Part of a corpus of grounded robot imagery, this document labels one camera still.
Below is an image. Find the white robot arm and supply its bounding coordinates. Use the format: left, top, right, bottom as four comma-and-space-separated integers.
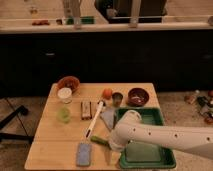
108, 110, 213, 160

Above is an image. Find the small metal cup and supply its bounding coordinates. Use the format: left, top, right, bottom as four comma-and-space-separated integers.
112, 92, 123, 107

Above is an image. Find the white paper cup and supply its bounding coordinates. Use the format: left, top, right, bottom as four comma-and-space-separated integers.
57, 87, 72, 104

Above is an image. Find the green plastic cup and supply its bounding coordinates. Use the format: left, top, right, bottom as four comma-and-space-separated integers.
57, 107, 71, 123

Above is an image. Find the orange fruit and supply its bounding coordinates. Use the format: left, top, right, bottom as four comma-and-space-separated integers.
102, 88, 113, 100

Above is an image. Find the grey cloth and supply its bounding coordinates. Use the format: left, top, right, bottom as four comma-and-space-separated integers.
100, 108, 115, 130

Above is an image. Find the brown wooden block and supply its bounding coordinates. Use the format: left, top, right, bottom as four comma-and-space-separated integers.
81, 101, 92, 120

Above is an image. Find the dark red bowl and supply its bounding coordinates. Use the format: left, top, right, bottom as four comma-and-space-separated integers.
128, 88, 149, 107

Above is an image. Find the green plastic tray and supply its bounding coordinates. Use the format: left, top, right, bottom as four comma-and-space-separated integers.
119, 108, 176, 169

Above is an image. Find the blue sponge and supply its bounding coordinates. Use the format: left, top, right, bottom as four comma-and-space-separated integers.
76, 143, 92, 167

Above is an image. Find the black chair base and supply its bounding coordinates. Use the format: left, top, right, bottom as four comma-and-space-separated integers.
0, 106, 34, 144

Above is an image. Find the white handled brush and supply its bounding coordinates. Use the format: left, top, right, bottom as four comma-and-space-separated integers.
85, 100, 105, 138

